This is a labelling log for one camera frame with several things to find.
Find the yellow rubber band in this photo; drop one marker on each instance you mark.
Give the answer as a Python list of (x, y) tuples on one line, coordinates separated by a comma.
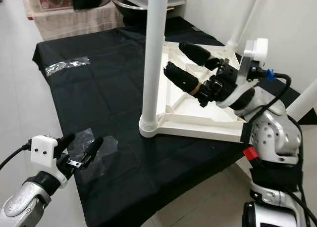
[(197, 88)]

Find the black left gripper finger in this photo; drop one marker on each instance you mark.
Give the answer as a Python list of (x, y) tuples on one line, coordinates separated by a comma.
[(66, 144), (95, 152)]

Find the black glossy round object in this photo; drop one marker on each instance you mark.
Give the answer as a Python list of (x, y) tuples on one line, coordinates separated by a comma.
[(129, 12)]

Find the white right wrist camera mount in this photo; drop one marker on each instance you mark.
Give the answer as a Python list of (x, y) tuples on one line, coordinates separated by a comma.
[(256, 49)]

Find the clear plastic wrap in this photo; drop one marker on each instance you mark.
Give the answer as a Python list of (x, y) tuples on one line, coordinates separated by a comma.
[(67, 66)]

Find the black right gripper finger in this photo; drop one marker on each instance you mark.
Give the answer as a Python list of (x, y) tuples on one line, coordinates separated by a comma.
[(200, 56), (184, 78)]

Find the white plastic table top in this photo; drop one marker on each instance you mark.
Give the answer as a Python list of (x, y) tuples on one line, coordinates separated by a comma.
[(198, 115)]

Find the black table cloth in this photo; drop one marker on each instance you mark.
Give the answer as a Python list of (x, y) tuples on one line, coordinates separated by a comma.
[(129, 177)]

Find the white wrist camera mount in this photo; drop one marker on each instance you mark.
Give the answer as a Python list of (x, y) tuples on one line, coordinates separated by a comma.
[(42, 150), (256, 49)]

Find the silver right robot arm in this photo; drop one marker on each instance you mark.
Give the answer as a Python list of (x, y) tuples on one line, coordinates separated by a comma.
[(277, 133)]

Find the brown striped fabric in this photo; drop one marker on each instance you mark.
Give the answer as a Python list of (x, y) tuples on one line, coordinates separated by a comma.
[(79, 24)]

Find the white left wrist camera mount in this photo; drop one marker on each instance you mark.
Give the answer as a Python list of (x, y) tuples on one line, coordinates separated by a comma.
[(42, 150)]

